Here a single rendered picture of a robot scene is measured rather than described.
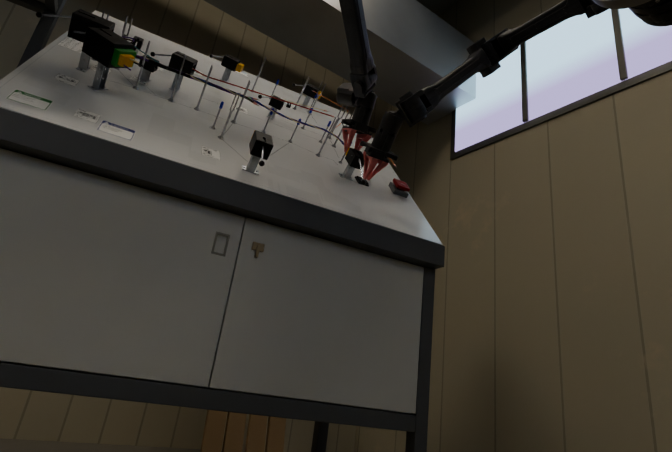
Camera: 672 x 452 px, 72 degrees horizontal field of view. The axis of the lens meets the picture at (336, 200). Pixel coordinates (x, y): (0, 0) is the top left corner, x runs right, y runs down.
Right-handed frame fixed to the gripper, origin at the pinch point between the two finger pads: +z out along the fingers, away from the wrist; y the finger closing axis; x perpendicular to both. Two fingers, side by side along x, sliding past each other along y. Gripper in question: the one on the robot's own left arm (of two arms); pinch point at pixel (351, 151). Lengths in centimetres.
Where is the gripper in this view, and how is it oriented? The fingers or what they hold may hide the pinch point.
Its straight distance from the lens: 150.0
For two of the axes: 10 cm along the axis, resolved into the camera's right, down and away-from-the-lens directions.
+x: 4.2, 1.4, -9.0
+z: -2.9, 9.6, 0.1
